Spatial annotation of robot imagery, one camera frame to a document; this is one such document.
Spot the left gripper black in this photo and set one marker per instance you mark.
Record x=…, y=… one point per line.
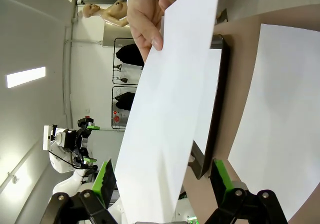
x=75, y=141

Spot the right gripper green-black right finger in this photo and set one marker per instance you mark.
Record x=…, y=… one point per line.
x=221, y=181

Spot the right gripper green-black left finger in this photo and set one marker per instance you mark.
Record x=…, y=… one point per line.
x=107, y=184

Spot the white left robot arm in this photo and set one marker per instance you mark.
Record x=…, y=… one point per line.
x=62, y=164

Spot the person's right hand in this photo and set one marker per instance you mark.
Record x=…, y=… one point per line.
x=145, y=21

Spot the black bag on rack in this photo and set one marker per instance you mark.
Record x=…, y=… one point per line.
x=125, y=101
x=130, y=54

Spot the dark brown serving tray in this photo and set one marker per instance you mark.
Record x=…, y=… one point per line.
x=220, y=96

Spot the rectangular ceiling light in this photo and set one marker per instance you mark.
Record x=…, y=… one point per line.
x=26, y=77

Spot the silver metal panel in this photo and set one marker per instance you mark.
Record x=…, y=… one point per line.
x=117, y=37

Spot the beige mannequin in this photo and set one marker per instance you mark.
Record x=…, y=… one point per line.
x=110, y=14

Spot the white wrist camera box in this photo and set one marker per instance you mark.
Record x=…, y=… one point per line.
x=48, y=137

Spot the red wall alarm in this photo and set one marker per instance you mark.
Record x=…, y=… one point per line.
x=116, y=118

